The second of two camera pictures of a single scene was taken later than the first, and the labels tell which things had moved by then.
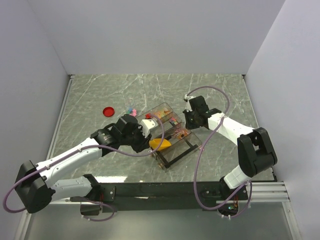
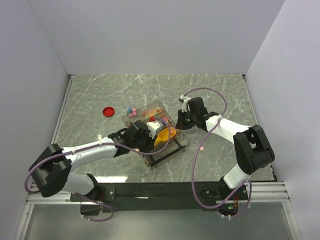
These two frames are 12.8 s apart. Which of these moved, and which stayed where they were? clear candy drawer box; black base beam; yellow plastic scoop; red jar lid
Moved: yellow plastic scoop; clear candy drawer box
Stayed: red jar lid; black base beam
